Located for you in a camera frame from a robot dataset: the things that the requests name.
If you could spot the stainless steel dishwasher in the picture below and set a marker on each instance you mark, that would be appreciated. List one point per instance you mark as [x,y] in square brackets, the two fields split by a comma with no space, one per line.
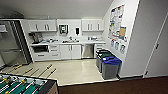
[88,51]

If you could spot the white base cabinet door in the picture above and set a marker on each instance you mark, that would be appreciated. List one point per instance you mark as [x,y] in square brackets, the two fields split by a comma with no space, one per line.
[65,52]
[76,52]

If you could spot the stainless steel sink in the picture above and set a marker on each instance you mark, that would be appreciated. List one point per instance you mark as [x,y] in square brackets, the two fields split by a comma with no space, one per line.
[70,41]

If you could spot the chrome sink faucet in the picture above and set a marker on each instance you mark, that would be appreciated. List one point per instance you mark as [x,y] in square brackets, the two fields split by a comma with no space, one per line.
[70,38]

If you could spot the blue recycling bin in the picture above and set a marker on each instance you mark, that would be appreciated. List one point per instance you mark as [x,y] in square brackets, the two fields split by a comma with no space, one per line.
[104,55]

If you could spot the grey paper towel dispenser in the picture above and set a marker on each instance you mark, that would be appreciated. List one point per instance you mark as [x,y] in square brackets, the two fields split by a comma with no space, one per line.
[63,29]

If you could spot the blue lid trash bin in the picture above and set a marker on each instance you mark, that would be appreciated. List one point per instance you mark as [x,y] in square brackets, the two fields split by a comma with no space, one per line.
[111,68]

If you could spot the tan cork board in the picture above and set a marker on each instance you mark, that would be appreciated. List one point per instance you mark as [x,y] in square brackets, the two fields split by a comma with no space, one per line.
[123,32]

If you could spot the wide white cabinet drawer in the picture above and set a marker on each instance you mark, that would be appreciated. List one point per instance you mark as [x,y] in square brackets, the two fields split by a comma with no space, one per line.
[41,56]

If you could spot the black built-in microwave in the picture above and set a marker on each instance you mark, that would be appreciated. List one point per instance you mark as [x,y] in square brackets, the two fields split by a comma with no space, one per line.
[40,49]

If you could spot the dark coffee machine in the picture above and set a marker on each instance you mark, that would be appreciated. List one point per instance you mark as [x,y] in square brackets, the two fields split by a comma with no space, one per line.
[36,37]

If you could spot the stainless steel refrigerator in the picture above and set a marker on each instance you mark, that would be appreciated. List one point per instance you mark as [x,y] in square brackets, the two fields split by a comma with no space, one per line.
[13,43]

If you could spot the green foosball table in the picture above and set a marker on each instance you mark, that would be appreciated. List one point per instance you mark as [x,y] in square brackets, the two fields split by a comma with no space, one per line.
[23,86]

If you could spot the white room door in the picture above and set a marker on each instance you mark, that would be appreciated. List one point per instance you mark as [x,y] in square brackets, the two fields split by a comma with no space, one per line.
[160,36]

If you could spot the small blue wall notice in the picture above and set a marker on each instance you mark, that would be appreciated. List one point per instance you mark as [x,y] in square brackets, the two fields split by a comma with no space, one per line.
[112,43]

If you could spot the small green wall notice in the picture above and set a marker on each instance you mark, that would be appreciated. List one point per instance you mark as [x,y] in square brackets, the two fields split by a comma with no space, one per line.
[116,45]

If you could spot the small white wall notice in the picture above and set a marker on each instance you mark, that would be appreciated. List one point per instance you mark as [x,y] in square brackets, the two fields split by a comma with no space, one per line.
[122,49]

